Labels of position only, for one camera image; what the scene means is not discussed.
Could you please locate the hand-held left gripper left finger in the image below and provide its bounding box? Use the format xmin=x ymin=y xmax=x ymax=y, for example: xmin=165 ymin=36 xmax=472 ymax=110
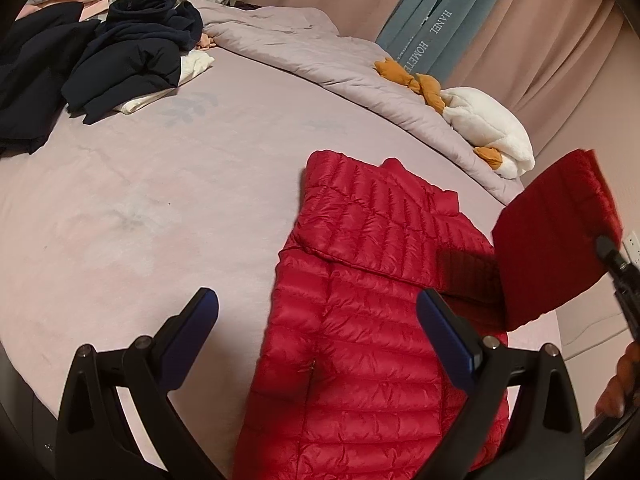
xmin=55 ymin=287 xmax=226 ymax=480

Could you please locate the grey duvet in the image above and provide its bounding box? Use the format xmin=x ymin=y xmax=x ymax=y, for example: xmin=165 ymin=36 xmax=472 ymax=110
xmin=190 ymin=0 xmax=526 ymax=206

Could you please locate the beige curtain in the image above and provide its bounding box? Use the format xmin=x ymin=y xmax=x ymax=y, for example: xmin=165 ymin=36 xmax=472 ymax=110
xmin=235 ymin=0 xmax=640 ymax=196

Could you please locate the white cloth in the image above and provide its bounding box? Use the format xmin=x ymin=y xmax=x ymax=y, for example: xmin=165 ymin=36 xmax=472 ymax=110
xmin=112 ymin=50 xmax=215 ymax=115

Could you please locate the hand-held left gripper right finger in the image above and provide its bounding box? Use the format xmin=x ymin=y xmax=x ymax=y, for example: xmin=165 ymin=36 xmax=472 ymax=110
xmin=412 ymin=288 xmax=586 ymax=480

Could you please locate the person's right hand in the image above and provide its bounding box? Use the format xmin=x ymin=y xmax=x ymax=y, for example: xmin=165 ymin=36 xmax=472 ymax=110
xmin=596 ymin=340 xmax=640 ymax=417

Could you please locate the pink cloth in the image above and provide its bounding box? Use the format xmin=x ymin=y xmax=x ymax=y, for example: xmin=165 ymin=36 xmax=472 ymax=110
xmin=20 ymin=0 xmax=112 ymax=23

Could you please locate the red puffer jacket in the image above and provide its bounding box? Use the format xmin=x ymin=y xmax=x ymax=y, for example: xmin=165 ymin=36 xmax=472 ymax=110
xmin=235 ymin=149 xmax=623 ymax=480

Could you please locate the black coat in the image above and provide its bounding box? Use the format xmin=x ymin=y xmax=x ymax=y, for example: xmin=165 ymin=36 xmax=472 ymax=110
xmin=0 ymin=1 xmax=101 ymax=157

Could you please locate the bed with pink sheet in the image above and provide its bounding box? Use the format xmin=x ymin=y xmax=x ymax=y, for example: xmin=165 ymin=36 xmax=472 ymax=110
xmin=0 ymin=0 xmax=561 ymax=480

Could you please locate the white goose plush toy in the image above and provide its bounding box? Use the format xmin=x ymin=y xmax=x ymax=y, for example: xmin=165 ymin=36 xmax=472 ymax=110
xmin=375 ymin=57 xmax=536 ymax=180

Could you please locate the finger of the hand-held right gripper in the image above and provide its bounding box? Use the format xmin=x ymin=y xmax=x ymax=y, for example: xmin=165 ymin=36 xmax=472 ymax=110
xmin=596 ymin=236 xmax=640 ymax=336

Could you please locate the navy hoodie pile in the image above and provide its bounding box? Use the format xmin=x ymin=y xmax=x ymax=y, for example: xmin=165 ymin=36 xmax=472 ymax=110
xmin=62 ymin=0 xmax=203 ymax=126

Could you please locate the blue-grey curtain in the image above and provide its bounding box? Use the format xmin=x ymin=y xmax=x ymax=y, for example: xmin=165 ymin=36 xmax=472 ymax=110
xmin=375 ymin=0 xmax=523 ymax=88

